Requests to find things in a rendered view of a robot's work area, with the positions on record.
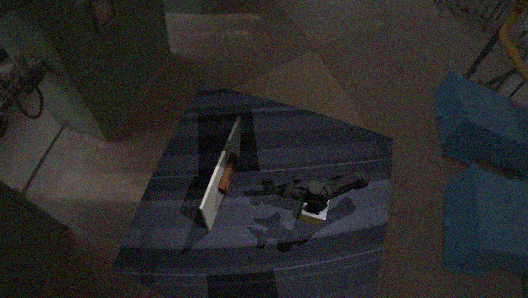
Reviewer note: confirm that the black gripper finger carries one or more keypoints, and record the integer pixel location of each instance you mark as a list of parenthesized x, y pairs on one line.
[(278, 188)]

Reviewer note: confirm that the brown picture frame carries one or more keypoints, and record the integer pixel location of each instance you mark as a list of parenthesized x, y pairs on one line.
[(227, 177)]

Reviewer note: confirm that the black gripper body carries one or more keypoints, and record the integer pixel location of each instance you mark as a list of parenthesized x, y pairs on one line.
[(294, 193)]

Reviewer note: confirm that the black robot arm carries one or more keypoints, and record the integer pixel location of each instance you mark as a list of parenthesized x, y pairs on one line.
[(319, 192)]

